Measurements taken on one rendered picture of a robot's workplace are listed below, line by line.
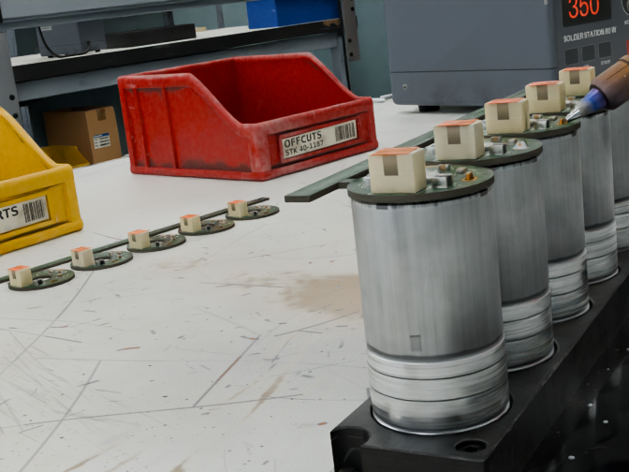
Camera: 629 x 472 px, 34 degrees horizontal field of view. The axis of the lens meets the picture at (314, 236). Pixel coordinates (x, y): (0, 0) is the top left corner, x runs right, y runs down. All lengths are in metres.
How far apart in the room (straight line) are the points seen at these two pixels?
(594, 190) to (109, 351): 0.15
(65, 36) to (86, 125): 1.91
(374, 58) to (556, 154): 6.24
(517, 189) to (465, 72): 0.53
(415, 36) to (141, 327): 0.46
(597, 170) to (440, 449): 0.10
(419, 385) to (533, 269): 0.04
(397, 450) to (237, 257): 0.23
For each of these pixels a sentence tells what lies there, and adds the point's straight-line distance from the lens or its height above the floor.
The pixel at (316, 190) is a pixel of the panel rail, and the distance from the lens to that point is 0.18.
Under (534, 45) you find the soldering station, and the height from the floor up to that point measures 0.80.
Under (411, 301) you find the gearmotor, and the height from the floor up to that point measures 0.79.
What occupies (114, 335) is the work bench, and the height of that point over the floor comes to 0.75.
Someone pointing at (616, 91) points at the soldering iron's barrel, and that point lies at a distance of 0.23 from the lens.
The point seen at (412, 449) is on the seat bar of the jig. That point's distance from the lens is 0.17.
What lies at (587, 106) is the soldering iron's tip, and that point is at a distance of 0.23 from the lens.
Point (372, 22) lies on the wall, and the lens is 6.44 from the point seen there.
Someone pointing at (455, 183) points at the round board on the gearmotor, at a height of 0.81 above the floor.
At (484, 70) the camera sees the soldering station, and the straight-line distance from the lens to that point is 0.71.
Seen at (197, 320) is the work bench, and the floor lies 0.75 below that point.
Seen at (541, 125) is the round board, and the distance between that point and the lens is 0.22.
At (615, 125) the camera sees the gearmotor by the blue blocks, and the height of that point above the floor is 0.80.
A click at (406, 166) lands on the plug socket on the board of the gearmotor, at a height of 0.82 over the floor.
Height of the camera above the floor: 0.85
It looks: 13 degrees down
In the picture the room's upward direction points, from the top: 7 degrees counter-clockwise
